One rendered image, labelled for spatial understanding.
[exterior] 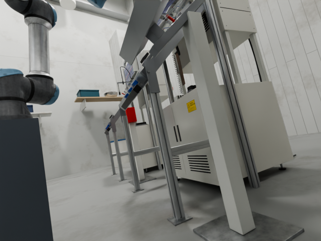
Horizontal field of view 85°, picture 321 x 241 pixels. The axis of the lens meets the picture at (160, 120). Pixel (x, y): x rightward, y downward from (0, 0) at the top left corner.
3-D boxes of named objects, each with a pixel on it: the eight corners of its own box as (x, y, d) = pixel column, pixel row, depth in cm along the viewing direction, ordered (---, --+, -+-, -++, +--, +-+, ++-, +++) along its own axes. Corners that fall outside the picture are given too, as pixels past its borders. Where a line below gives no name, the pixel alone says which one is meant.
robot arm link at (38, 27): (15, 104, 81) (13, -8, 84) (46, 107, 95) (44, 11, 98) (31, 101, 76) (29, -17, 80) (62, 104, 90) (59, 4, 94)
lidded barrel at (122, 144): (134, 160, 464) (130, 137, 472) (116, 165, 433) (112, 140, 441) (126, 161, 505) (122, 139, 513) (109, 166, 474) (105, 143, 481)
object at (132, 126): (133, 185, 168) (119, 107, 177) (128, 182, 190) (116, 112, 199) (156, 178, 177) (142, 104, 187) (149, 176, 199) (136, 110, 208)
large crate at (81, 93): (96, 101, 529) (95, 94, 531) (100, 96, 498) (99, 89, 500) (77, 101, 496) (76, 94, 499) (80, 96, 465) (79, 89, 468)
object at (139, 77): (149, 81, 91) (137, 71, 89) (124, 111, 151) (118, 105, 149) (150, 79, 91) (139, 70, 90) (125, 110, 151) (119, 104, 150)
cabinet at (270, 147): (223, 198, 92) (197, 86, 99) (168, 181, 156) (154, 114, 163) (296, 167, 118) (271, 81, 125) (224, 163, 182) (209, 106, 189)
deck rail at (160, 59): (150, 79, 89) (140, 71, 88) (149, 81, 91) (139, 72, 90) (208, 5, 115) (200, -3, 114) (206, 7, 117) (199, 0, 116)
